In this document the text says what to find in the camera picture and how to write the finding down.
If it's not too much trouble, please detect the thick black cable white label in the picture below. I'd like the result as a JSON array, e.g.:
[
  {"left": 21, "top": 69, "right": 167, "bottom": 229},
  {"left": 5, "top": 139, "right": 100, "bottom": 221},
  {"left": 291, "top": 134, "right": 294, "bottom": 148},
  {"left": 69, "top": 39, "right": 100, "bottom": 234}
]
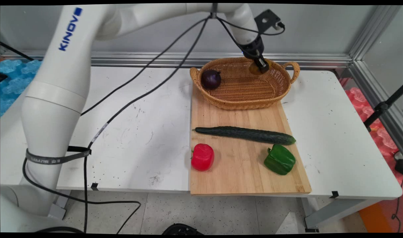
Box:
[{"left": 83, "top": 17, "right": 211, "bottom": 233}]

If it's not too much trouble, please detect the black cable loop at base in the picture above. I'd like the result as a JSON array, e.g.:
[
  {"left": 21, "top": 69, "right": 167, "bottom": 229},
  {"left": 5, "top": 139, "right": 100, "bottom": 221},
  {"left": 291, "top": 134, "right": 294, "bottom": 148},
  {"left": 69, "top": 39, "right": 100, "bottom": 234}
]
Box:
[{"left": 22, "top": 157, "right": 142, "bottom": 234}]

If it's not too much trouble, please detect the woven wicker basket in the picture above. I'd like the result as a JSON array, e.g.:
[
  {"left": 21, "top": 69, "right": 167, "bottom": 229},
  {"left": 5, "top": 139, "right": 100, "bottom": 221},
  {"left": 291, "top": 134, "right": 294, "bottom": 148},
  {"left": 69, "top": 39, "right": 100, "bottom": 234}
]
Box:
[{"left": 190, "top": 57, "right": 301, "bottom": 110}]

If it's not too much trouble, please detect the thin black cable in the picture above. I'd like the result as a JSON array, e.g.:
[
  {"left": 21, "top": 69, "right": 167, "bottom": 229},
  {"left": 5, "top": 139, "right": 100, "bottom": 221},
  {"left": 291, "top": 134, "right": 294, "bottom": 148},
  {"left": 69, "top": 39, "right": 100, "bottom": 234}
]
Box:
[{"left": 80, "top": 16, "right": 210, "bottom": 116}]

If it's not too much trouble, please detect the wooden cutting board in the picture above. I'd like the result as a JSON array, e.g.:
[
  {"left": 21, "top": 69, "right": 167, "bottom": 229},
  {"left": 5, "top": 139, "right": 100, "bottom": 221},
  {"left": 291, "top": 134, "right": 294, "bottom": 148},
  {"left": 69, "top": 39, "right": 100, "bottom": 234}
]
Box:
[{"left": 189, "top": 81, "right": 312, "bottom": 195}]

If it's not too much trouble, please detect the round black floor object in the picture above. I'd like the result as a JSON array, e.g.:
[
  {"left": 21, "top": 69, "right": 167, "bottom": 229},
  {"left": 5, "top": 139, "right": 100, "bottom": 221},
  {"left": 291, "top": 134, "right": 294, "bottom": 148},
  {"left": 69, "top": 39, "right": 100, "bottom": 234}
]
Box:
[{"left": 162, "top": 223, "right": 204, "bottom": 235}]

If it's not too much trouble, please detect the orange floor mat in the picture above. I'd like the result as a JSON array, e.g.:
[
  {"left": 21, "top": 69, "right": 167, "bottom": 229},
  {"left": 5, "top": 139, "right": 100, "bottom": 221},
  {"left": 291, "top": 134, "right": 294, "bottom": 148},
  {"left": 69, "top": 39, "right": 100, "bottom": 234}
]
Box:
[{"left": 358, "top": 201, "right": 403, "bottom": 233}]

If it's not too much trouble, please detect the purple onion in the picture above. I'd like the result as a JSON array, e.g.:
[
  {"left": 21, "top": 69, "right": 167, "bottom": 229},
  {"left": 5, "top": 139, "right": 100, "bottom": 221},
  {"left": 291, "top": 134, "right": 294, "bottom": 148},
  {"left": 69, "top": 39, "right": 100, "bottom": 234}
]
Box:
[{"left": 201, "top": 69, "right": 222, "bottom": 90}]

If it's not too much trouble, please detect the grey velcro strap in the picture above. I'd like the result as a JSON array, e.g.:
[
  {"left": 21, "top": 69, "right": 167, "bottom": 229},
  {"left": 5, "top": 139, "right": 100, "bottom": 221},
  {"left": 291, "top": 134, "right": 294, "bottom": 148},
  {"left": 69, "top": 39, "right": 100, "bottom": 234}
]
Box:
[{"left": 25, "top": 146, "right": 92, "bottom": 165}]

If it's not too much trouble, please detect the grey table leg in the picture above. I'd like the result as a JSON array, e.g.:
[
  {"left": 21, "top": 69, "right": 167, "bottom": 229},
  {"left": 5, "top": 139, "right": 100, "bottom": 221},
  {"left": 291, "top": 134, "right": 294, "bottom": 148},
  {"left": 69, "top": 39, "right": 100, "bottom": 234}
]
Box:
[{"left": 302, "top": 197, "right": 382, "bottom": 233}]

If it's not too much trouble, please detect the short black camera cable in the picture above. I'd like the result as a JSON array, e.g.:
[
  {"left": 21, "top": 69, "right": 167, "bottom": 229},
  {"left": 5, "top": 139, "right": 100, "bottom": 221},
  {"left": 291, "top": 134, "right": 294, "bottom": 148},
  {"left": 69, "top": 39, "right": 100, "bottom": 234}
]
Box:
[{"left": 215, "top": 16, "right": 285, "bottom": 36}]

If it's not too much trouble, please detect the red foam packing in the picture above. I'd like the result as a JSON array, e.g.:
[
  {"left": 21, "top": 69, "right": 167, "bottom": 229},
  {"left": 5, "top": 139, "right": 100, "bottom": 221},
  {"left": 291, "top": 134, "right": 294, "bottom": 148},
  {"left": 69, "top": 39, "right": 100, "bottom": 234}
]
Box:
[{"left": 345, "top": 87, "right": 403, "bottom": 185}]

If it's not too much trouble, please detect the black tripod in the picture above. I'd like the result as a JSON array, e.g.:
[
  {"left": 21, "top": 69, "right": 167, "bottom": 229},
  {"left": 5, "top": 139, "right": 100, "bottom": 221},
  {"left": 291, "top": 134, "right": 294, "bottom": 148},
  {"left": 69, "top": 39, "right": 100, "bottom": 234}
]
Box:
[{"left": 363, "top": 85, "right": 403, "bottom": 132}]

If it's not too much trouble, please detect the blue foam packing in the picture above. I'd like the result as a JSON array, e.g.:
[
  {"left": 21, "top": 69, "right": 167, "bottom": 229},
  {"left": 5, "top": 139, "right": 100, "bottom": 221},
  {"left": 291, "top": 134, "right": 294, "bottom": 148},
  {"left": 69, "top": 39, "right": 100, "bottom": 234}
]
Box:
[{"left": 0, "top": 59, "right": 42, "bottom": 117}]

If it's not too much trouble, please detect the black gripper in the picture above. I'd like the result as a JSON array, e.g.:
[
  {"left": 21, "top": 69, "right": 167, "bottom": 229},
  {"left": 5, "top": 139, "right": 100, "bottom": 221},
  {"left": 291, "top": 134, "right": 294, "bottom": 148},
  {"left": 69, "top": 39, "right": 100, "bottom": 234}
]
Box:
[{"left": 240, "top": 36, "right": 270, "bottom": 74}]

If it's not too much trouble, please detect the dark green cucumber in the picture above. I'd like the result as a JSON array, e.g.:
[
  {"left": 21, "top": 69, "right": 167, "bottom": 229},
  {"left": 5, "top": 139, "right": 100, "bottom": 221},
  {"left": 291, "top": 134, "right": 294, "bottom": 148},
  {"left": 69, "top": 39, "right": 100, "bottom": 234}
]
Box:
[{"left": 193, "top": 126, "right": 297, "bottom": 145}]

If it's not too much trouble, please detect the small black device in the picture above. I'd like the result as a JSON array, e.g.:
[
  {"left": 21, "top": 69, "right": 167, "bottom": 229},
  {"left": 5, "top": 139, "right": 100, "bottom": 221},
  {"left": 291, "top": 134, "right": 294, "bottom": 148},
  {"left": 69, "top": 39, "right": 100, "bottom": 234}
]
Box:
[{"left": 394, "top": 151, "right": 403, "bottom": 175}]

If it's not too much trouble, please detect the green bell pepper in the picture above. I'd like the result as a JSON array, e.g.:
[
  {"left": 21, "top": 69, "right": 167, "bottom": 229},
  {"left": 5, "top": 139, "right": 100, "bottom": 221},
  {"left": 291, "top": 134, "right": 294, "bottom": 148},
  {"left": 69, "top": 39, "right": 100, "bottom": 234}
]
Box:
[{"left": 264, "top": 144, "right": 296, "bottom": 176}]

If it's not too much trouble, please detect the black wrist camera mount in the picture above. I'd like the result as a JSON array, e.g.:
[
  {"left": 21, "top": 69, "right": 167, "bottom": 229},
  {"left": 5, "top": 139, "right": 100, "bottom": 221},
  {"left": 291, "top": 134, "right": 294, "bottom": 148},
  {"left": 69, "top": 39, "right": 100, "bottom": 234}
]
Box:
[{"left": 254, "top": 9, "right": 285, "bottom": 34}]

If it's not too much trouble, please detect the red bell pepper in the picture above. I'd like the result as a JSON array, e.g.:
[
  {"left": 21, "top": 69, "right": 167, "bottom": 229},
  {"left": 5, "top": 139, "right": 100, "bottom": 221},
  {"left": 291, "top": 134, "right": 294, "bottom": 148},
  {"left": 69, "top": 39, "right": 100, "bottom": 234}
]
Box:
[{"left": 191, "top": 143, "right": 215, "bottom": 172}]

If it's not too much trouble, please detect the brown potato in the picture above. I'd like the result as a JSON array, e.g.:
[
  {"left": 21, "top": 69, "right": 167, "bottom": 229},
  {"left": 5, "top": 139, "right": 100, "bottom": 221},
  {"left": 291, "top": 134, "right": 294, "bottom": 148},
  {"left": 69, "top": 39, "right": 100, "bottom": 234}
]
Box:
[{"left": 249, "top": 59, "right": 273, "bottom": 76}]

